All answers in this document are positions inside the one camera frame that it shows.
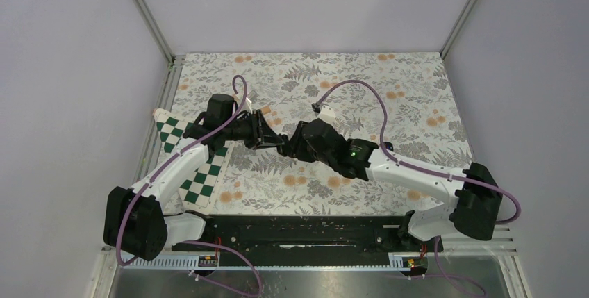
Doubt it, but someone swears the floral patterned table mat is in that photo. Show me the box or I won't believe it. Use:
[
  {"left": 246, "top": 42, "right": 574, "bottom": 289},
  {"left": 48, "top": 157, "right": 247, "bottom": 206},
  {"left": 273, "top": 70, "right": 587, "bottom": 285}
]
[{"left": 172, "top": 53, "right": 472, "bottom": 215}]

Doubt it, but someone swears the perforated metal rail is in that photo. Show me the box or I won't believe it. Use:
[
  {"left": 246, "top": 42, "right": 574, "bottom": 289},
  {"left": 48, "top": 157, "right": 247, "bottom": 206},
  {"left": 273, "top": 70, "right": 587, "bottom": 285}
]
[{"left": 118, "top": 251, "right": 415, "bottom": 273}]

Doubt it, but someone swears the purple cable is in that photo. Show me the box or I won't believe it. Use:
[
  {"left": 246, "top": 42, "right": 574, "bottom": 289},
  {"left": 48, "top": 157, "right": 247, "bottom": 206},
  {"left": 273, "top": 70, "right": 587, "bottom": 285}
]
[
  {"left": 312, "top": 79, "right": 523, "bottom": 297},
  {"left": 115, "top": 74, "right": 264, "bottom": 298}
]

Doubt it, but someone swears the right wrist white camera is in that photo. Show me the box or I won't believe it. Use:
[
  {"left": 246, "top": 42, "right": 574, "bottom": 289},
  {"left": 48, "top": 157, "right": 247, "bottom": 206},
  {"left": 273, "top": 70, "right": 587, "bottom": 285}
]
[{"left": 317, "top": 105, "right": 336, "bottom": 124}]

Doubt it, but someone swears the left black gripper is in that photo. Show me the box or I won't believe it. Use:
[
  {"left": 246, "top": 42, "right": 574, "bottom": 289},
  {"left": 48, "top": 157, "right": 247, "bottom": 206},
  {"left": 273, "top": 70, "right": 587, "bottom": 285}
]
[{"left": 223, "top": 110, "right": 284, "bottom": 150}]

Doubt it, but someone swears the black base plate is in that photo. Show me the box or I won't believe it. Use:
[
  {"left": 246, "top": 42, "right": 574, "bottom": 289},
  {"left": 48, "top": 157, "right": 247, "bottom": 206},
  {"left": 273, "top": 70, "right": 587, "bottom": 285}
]
[{"left": 201, "top": 215, "right": 434, "bottom": 267}]

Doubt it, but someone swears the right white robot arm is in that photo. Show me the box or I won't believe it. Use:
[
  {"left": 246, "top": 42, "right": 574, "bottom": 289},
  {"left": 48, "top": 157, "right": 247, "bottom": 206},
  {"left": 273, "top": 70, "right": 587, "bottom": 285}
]
[{"left": 278, "top": 119, "right": 502, "bottom": 251}]

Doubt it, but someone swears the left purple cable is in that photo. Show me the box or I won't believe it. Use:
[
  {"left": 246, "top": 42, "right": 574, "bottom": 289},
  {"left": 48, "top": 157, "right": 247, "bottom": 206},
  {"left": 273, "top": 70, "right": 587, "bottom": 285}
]
[{"left": 115, "top": 74, "right": 264, "bottom": 298}]

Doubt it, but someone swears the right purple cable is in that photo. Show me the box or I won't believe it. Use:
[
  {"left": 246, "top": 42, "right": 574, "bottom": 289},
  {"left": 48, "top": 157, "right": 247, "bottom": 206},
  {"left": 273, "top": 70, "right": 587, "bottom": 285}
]
[{"left": 312, "top": 79, "right": 523, "bottom": 297}]

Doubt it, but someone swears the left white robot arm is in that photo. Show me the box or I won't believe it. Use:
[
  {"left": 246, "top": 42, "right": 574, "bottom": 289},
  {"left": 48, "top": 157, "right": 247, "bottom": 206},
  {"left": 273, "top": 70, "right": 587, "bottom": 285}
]
[{"left": 103, "top": 94, "right": 286, "bottom": 260}]

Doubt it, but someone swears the green white checkered mat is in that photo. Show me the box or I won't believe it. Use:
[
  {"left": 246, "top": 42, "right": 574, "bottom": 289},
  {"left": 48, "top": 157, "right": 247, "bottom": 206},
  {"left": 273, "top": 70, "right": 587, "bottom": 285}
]
[{"left": 153, "top": 108, "right": 231, "bottom": 213}]

